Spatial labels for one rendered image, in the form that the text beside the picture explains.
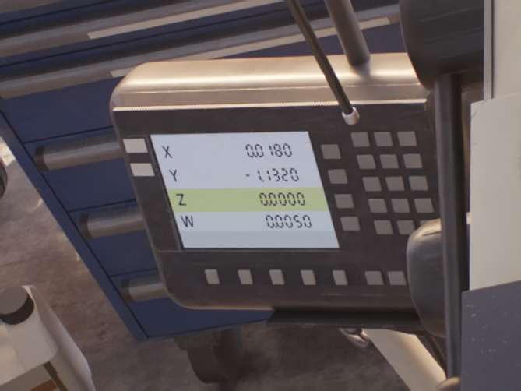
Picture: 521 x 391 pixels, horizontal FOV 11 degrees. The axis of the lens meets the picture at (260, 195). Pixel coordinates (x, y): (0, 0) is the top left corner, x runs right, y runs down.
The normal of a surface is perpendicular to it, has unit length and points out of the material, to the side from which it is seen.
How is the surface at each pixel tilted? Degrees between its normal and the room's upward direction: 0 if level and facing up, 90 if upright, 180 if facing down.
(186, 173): 70
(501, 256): 0
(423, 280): 44
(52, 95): 90
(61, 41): 90
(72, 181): 90
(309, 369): 0
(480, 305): 0
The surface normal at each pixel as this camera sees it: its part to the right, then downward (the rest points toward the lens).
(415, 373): -0.19, 0.16
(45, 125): -0.11, 0.75
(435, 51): -0.22, 0.38
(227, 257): -0.40, 0.50
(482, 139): -0.36, -0.64
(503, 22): -0.91, -0.31
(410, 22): -0.71, -0.02
